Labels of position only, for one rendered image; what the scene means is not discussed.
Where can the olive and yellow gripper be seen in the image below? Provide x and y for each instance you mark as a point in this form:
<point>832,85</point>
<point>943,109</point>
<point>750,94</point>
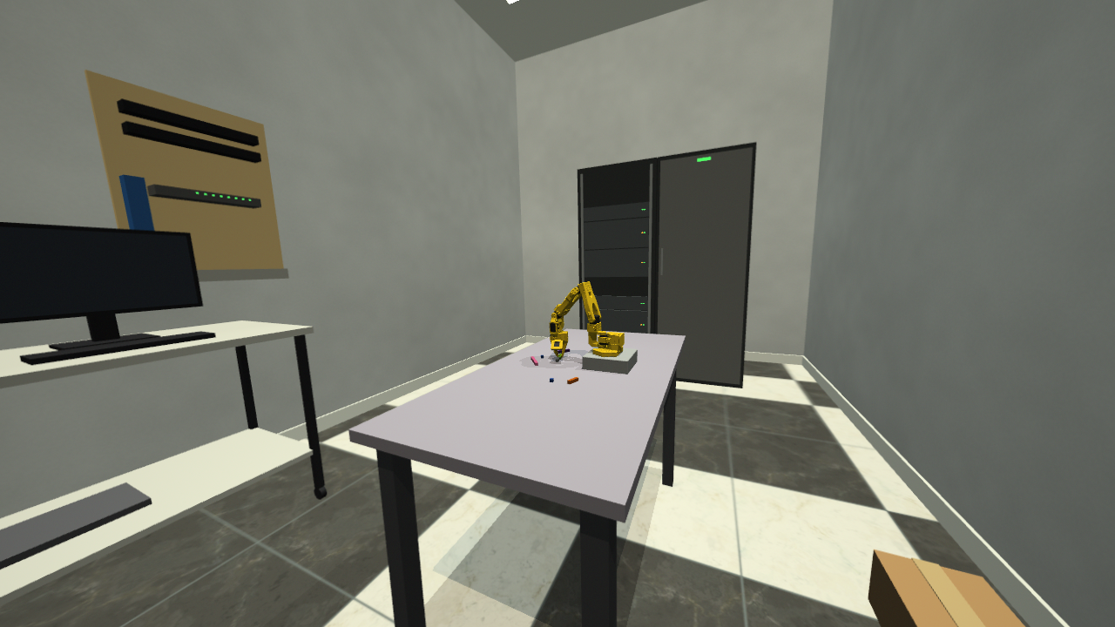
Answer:
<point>559,342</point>

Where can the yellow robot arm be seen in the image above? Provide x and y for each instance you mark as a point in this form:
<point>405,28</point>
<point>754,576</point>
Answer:
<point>608,343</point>

